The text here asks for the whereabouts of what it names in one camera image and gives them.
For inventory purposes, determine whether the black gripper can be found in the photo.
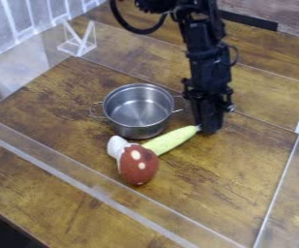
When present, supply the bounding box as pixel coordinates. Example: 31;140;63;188
182;77;235;134

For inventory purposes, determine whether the green handled metal spoon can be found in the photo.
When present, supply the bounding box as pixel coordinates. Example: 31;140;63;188
143;125;200;156

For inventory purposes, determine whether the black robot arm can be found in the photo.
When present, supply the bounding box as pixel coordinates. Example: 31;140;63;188
135;0;234;135

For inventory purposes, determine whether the stainless steel pot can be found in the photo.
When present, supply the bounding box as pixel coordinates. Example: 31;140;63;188
90;83;187;140

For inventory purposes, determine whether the plush red mushroom toy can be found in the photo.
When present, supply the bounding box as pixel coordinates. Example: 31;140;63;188
107;136;159;185

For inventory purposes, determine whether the black strip on table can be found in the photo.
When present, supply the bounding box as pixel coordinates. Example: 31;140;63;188
220;10;278;31

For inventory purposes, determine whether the clear acrylic front barrier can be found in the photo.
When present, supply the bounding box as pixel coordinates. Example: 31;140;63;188
0;123;246;248

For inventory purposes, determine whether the clear acrylic triangle bracket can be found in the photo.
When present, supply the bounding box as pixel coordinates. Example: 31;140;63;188
58;21;98;57

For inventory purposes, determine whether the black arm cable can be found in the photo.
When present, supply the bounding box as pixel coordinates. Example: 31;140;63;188
108;0;240;67

